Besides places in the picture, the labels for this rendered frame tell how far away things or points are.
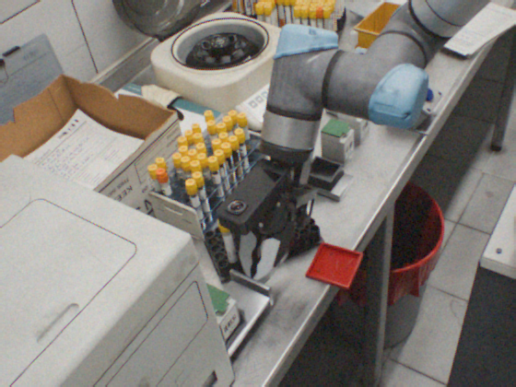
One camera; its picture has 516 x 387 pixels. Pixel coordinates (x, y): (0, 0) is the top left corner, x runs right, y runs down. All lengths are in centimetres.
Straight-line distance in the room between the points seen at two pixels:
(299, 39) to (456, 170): 170
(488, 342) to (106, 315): 72
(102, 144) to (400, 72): 60
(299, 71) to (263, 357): 38
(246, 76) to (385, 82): 47
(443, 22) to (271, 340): 47
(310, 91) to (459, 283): 136
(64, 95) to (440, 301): 131
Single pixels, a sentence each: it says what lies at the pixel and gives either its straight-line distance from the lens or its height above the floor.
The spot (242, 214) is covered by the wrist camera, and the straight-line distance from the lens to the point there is 70.
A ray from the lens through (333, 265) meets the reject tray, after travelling 89.
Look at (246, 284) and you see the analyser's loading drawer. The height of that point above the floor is 92.
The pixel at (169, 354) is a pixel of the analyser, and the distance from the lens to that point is 62.
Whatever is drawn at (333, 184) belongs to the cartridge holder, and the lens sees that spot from 97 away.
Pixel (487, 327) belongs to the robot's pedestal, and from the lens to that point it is 104.
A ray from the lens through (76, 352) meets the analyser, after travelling 51.
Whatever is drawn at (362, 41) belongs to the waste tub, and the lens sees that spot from 124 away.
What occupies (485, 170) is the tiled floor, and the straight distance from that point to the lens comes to 237.
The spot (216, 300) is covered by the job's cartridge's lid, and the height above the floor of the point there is 98.
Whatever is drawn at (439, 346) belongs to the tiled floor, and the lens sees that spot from 185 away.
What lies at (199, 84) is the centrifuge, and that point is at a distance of 109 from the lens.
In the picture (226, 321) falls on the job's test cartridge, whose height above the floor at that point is 96.
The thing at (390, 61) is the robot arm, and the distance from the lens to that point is 70.
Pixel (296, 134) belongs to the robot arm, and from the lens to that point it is 73.
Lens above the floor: 158
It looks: 44 degrees down
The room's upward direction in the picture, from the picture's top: 8 degrees counter-clockwise
